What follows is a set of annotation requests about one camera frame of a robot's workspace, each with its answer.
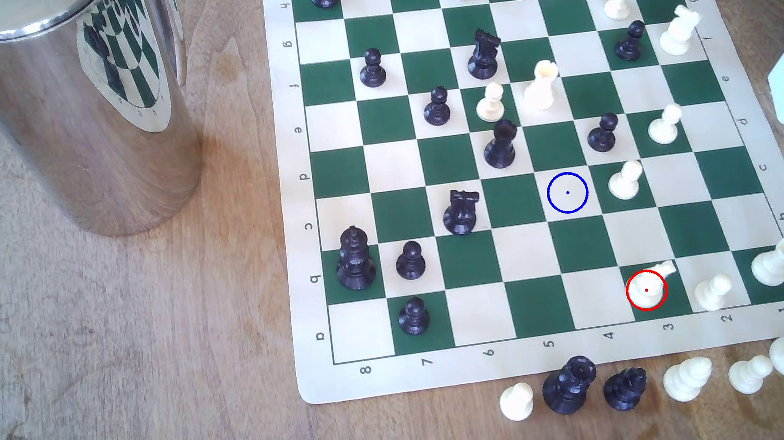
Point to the white rook chess piece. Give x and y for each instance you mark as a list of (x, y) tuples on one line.
[(771, 268), (540, 91)]

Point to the black king chess piece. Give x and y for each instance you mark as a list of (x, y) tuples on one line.
[(355, 264)]

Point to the green and cream chess mat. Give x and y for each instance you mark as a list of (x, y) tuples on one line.
[(525, 255)]

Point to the white pawn chess piece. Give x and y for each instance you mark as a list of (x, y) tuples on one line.
[(711, 296), (617, 6), (517, 403), (623, 185), (663, 130), (747, 377), (490, 109)]

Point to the white bishop chess piece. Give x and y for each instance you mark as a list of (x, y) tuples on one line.
[(647, 292), (684, 383)]

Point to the white knight chess piece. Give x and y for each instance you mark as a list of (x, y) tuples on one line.
[(677, 37)]

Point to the black knight chess piece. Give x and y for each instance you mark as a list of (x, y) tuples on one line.
[(624, 392), (483, 60), (460, 217)]

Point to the black queen chess piece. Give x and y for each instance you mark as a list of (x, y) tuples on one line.
[(566, 390)]

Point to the black bishop chess piece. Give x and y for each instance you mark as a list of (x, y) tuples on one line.
[(501, 149)]

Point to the shiny steel pitcher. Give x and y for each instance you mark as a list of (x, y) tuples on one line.
[(64, 142)]

